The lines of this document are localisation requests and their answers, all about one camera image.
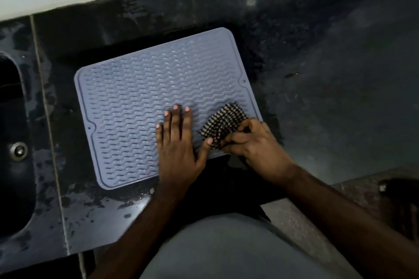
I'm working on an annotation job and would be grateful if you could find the person's left hand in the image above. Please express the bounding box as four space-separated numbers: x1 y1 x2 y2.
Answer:
155 105 214 195

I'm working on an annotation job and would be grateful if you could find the person's right hand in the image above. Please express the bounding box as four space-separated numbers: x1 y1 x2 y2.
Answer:
221 118 296 188

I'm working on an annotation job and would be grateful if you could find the black and white checkered cloth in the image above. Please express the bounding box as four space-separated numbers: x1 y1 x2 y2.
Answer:
200 102 251 151

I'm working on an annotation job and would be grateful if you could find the grey ribbed silicone drying mat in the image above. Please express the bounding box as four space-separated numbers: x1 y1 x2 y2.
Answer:
74 27 263 190

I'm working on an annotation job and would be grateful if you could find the person's left forearm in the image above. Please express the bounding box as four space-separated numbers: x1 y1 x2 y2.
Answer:
88 189 197 279

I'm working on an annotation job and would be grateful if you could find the person's right forearm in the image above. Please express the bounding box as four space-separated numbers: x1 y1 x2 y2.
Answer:
278 163 419 279

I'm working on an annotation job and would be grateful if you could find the person's grey shirt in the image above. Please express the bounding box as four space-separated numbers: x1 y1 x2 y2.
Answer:
140 213 333 279

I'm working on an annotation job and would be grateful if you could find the metal sink drain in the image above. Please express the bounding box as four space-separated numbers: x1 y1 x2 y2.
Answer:
9 142 29 162

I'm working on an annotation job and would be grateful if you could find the black kitchen sink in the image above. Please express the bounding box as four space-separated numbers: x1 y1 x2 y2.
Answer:
0 51 37 240

